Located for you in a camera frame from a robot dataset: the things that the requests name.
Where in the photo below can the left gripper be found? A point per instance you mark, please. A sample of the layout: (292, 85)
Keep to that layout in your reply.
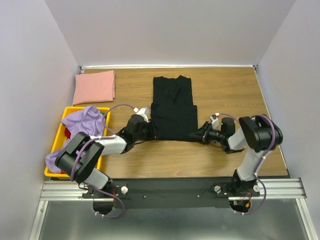
(151, 135)

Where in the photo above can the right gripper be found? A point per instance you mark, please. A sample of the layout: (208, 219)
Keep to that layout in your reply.
(201, 135)

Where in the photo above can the black t-shirt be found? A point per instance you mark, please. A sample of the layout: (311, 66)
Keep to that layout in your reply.
(174, 116)

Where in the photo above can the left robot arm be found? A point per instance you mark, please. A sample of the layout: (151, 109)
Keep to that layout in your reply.
(79, 157)

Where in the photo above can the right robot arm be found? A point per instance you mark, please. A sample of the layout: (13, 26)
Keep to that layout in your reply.
(257, 134)

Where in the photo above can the lavender t-shirt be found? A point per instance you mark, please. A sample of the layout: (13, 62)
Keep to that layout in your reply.
(80, 125)

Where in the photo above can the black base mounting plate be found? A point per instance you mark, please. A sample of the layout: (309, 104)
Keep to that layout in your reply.
(166, 193)

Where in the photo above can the pink folded t-shirt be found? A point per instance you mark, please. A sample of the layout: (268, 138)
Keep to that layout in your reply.
(94, 87)

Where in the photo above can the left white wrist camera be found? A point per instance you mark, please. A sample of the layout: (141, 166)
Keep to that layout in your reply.
(143, 112)

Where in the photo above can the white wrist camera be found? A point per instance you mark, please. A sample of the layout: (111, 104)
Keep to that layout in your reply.
(143, 112)
(214, 120)

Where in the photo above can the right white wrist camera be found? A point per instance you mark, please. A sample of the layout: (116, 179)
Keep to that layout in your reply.
(214, 120)

